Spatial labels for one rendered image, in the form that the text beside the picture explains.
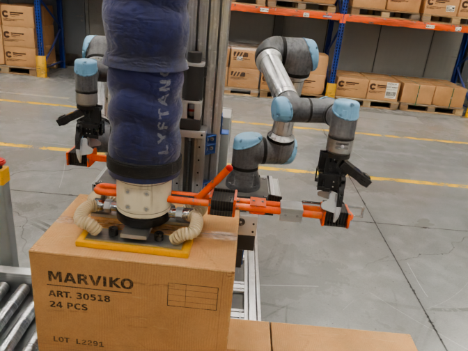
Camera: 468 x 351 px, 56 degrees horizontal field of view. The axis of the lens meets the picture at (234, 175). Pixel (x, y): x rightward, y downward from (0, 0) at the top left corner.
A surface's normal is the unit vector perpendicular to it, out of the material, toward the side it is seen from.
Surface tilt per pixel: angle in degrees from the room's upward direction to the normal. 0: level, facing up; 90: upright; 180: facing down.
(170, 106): 70
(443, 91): 89
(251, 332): 0
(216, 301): 89
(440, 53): 90
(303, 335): 0
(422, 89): 89
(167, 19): 78
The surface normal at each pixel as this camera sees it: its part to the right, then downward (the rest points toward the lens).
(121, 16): -0.35, 0.18
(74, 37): -0.02, 0.39
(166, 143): 0.77, 0.05
